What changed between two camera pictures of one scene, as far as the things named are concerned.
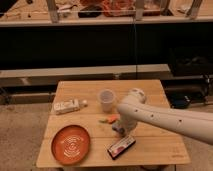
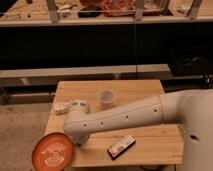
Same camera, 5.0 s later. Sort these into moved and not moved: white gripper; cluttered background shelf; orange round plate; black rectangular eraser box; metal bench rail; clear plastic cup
Moved: white gripper; orange round plate
Not moved: black rectangular eraser box; metal bench rail; cluttered background shelf; clear plastic cup
